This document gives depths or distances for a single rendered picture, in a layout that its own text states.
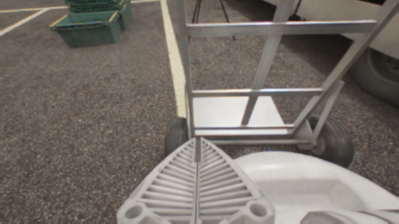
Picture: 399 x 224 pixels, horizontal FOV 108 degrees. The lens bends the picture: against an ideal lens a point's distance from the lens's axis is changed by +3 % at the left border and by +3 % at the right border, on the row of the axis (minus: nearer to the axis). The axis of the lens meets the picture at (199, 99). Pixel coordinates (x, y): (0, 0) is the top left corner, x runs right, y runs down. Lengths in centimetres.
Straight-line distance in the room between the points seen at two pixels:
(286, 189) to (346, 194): 13
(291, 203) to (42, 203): 98
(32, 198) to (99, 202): 31
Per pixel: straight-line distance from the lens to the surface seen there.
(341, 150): 80
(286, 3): 50
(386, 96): 158
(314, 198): 55
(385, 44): 144
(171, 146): 60
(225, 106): 102
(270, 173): 46
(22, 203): 110
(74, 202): 95
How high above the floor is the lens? 76
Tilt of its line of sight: 46 degrees down
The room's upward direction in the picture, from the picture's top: 2 degrees counter-clockwise
